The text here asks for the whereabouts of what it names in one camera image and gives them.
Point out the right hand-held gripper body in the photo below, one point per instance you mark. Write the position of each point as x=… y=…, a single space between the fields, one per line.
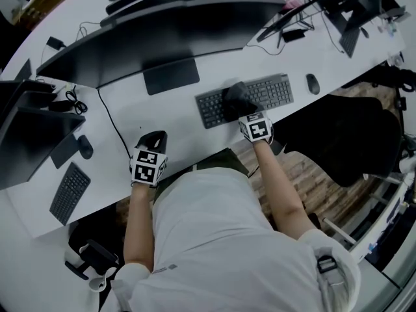
x=258 y=128

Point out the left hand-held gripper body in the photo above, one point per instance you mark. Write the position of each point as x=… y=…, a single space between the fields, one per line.
x=144 y=171

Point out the black keyboard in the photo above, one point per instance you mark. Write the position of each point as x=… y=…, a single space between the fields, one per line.
x=70 y=193
x=276 y=93
x=350 y=42

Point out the person's right forearm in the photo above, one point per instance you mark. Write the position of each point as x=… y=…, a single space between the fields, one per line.
x=282 y=193

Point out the person's left forearm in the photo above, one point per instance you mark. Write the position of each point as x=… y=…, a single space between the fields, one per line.
x=138 y=229

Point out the person's green trousers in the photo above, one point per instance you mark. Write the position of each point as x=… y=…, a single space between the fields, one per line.
x=214 y=161

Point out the black computer mouse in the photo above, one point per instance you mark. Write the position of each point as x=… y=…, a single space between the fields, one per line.
x=85 y=146
x=364 y=32
x=313 y=84

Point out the black mesh office chair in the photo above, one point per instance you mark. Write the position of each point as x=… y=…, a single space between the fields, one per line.
x=341 y=138

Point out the black and white office chair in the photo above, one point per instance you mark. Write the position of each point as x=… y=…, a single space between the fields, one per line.
x=94 y=255

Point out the black monitor with thin-legged stand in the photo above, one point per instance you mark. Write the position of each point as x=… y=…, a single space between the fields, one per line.
x=286 y=18

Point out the person in white shirt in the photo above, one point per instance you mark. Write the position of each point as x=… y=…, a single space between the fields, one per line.
x=221 y=255

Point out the pink packet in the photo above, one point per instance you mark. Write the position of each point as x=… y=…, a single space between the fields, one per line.
x=292 y=3

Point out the black monitor with flat base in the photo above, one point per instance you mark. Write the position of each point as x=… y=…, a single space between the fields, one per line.
x=156 y=41

